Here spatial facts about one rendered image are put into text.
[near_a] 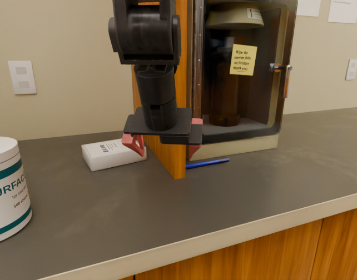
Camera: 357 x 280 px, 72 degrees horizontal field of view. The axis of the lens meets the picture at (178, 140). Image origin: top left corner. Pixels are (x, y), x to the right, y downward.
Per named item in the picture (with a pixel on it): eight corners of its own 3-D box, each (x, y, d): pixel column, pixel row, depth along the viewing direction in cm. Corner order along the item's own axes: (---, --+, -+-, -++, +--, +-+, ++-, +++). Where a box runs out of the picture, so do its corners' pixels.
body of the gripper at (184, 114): (138, 114, 47) (130, 81, 41) (192, 115, 46) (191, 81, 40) (130, 139, 43) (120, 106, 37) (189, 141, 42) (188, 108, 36)
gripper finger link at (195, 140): (168, 142, 53) (163, 109, 46) (202, 144, 52) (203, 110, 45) (163, 169, 48) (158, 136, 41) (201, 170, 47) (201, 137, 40)
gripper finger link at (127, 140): (136, 141, 53) (127, 108, 46) (169, 143, 53) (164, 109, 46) (128, 167, 49) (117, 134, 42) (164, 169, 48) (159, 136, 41)
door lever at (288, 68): (277, 95, 75) (269, 96, 74) (281, 63, 72) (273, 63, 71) (289, 98, 70) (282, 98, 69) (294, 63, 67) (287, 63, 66)
